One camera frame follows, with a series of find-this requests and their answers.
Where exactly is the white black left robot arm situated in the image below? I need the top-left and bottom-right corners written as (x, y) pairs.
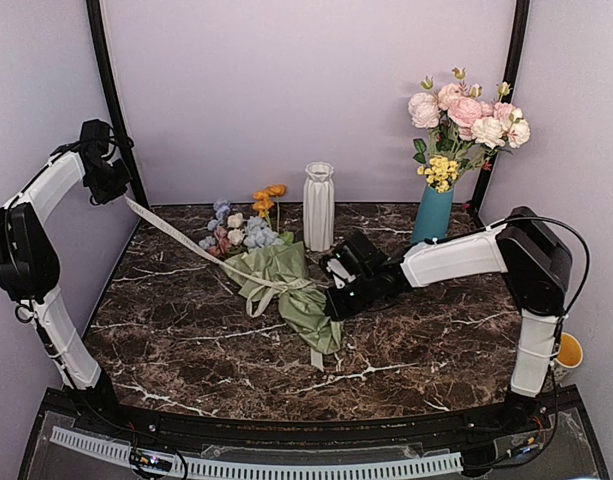
top-left (0, 119), bottom-right (133, 436)

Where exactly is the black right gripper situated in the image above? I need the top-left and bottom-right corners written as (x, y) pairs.
top-left (325, 271), bottom-right (379, 321)

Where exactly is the yellow and pink flower bunch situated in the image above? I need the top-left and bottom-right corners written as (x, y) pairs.
top-left (408, 68), bottom-right (531, 193)

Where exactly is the white ribbed vase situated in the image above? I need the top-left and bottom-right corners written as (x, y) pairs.
top-left (303, 162), bottom-right (335, 252)

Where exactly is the white slotted cable duct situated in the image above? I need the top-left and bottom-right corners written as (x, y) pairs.
top-left (49, 426), bottom-right (463, 479)

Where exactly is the white printed ribbon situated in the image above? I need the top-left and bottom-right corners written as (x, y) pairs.
top-left (124, 196), bottom-right (327, 371)

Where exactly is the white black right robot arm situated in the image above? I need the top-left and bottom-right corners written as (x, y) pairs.
top-left (320, 206), bottom-right (572, 434)

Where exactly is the blue orange flower bouquet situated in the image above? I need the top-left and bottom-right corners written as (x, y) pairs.
top-left (198, 184), bottom-right (294, 259)

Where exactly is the black left frame post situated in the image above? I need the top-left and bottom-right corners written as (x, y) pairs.
top-left (85, 0), bottom-right (150, 208)

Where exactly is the green wrapping paper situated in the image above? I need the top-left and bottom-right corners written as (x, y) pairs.
top-left (222, 242), bottom-right (343, 355)

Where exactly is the white yellow mug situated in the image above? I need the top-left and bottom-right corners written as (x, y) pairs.
top-left (553, 332), bottom-right (584, 385)

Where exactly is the black frame post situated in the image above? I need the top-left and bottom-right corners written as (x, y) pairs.
top-left (466, 0), bottom-right (531, 216)
top-left (85, 0), bottom-right (150, 208)

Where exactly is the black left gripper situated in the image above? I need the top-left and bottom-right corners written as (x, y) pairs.
top-left (84, 158), bottom-right (131, 204)

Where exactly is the blue ceramic vase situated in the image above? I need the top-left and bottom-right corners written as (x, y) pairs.
top-left (411, 186), bottom-right (454, 244)

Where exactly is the black right frame post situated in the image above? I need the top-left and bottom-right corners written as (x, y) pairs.
top-left (466, 0), bottom-right (531, 216)

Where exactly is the black front frame rail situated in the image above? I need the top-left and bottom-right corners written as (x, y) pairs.
top-left (35, 387), bottom-right (582, 451)

